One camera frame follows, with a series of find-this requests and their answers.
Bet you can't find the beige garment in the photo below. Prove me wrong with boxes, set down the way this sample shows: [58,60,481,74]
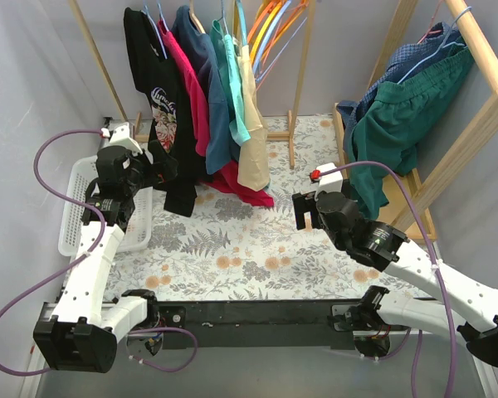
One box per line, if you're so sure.
[237,45,271,191]

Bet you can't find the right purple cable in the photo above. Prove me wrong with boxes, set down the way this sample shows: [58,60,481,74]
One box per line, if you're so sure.
[331,161,457,398]

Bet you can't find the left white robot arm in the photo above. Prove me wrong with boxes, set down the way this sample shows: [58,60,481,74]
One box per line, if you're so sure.
[33,138,163,373]

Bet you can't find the light blue wire hanger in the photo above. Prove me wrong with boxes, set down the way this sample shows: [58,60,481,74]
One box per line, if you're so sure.
[142,0,168,59]

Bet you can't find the orange plastic hangers bunch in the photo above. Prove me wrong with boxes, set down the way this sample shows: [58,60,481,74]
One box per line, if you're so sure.
[247,1,310,88]

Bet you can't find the dark green shorts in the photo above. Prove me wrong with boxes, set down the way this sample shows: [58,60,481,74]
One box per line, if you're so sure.
[346,47,474,219]

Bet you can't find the magenta t shirt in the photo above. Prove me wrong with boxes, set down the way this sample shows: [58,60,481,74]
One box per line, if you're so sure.
[159,27,274,207]

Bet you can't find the navy blue t shirt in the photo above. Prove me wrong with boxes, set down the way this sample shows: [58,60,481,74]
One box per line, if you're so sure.
[171,5,233,174]

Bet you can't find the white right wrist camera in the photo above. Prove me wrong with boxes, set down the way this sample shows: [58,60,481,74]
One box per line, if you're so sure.
[310,163,344,198]

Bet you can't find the white plastic laundry basket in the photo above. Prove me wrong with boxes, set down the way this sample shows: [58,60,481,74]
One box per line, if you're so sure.
[57,158,154,258]

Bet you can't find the black printed t shirt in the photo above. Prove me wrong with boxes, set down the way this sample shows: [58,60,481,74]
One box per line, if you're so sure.
[123,7,206,217]

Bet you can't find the wooden clothes rack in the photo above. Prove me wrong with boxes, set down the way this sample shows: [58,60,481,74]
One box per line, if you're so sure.
[332,0,498,245]
[68,0,319,170]

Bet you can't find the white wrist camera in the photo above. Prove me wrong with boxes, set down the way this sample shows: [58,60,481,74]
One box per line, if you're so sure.
[101,122,143,155]
[310,163,344,198]

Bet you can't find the blue checkered shorts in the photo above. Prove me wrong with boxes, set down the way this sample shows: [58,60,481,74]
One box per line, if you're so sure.
[336,22,466,151]

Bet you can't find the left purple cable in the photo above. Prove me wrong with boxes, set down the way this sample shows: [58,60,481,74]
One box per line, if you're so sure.
[0,128,109,376]

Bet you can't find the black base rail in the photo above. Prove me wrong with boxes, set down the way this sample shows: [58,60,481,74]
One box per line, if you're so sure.
[124,298,412,353]

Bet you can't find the teal green shirt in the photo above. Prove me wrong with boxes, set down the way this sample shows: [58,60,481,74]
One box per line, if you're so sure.
[209,20,251,147]

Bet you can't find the floral table cloth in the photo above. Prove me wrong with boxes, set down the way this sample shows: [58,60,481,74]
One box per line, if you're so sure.
[105,114,420,301]

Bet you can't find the right wooden clothes rack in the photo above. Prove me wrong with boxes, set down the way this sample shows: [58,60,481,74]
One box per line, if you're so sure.
[332,0,498,245]

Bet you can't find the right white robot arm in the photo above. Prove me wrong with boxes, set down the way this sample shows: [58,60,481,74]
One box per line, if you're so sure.
[292,192,498,368]

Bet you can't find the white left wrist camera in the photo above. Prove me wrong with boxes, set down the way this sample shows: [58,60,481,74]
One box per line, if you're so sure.
[101,122,143,155]

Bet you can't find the purple cable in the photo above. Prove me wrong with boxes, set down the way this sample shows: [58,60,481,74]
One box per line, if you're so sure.
[0,128,109,376]
[331,161,457,398]

